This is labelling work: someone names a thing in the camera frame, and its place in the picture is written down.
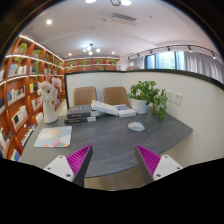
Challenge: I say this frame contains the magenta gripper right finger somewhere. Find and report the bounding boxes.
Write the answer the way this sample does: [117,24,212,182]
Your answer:
[135,145,182,184]

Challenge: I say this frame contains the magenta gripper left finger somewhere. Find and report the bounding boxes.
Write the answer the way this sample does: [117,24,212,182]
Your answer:
[44,145,93,187]

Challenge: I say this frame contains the colourful mouse pad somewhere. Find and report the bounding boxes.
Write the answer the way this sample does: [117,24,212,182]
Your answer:
[34,126,72,148]

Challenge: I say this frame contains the white computer mouse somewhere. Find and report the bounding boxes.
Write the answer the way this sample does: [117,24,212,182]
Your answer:
[128,122,145,131]

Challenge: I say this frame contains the dark hardcover book lower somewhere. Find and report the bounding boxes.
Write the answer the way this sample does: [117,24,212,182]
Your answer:
[64,117,97,124]

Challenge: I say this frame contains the dark hardcover book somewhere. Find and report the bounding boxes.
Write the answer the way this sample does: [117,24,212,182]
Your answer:
[64,117,97,124]
[67,105,99,118]

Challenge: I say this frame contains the dark hardcover book upper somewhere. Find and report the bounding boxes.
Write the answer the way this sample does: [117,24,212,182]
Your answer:
[67,105,99,118]

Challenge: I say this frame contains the white book blue cover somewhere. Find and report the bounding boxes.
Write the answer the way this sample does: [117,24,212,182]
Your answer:
[115,104,136,118]

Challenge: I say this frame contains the green potted plant white pot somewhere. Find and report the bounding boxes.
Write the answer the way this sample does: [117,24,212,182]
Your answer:
[126,81,167,119]

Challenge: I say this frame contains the left tan chair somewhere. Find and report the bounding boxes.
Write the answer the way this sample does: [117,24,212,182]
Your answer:
[73,86,97,106]

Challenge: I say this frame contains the tan chair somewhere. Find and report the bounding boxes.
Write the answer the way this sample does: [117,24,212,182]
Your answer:
[73,86,97,106]
[103,86,129,105]

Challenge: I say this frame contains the right tan chair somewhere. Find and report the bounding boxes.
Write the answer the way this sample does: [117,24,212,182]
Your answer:
[103,86,129,105]

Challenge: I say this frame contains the white vase with flowers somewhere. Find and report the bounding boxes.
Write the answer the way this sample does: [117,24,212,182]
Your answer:
[37,77,62,124]

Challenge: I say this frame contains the grey window curtain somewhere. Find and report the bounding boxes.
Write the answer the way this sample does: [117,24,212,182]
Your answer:
[184,52,224,84]

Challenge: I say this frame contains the orange wooden bookshelf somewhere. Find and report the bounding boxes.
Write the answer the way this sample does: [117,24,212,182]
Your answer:
[0,35,64,159]

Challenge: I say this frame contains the ceiling chandelier lamp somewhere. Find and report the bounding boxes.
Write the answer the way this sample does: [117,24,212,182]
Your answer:
[83,44,101,56]

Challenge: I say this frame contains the white wall socket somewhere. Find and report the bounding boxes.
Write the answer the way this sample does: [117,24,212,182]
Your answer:
[173,93,183,105]

